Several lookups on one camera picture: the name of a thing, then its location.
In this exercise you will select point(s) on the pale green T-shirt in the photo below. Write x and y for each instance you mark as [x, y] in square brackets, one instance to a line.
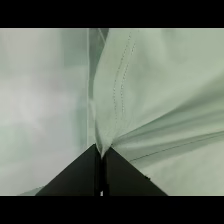
[166, 100]

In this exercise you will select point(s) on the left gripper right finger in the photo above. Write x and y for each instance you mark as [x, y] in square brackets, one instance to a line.
[128, 176]

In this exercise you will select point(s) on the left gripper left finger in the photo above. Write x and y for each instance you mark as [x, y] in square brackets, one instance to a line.
[78, 176]

